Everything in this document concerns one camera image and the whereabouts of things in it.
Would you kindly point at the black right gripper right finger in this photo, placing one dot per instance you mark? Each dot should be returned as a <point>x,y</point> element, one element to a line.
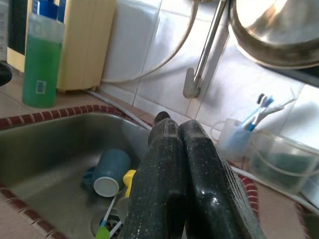
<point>211,186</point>

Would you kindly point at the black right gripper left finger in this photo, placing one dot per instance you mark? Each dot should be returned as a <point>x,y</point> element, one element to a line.
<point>154,186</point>

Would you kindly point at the yellow plastic bowl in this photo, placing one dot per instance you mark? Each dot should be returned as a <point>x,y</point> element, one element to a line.
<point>129,179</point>

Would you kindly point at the teal ceramic mug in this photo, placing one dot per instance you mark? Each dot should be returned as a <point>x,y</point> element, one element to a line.
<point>112,164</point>

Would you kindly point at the green plastic spoon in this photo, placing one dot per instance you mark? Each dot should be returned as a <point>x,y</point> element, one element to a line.
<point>102,232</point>

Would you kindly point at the clear toothbrush cup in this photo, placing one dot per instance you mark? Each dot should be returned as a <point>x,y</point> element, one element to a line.
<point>234,144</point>

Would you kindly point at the clear plastic pail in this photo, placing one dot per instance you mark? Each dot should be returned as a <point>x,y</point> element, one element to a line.
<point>281,164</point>

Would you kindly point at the blue white toothbrush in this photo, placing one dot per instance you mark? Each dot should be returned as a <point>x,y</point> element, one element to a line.
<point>261,104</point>

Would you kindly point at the stainless steel sink basin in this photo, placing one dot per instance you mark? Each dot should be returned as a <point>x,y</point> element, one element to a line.
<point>49,149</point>

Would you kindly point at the thin white tube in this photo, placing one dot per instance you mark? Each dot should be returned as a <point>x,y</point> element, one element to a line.
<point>154,71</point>

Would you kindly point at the beige water ionizer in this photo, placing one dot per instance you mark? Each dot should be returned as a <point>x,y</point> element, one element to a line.
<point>84,49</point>

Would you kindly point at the green dish soap bottle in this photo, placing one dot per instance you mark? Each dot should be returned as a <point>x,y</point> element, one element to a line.
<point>42,74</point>

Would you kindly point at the hanging steel pan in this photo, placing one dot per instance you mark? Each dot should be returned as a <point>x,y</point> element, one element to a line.
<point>274,37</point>

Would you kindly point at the chrome wall tap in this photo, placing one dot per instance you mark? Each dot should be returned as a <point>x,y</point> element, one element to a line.
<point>192,87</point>

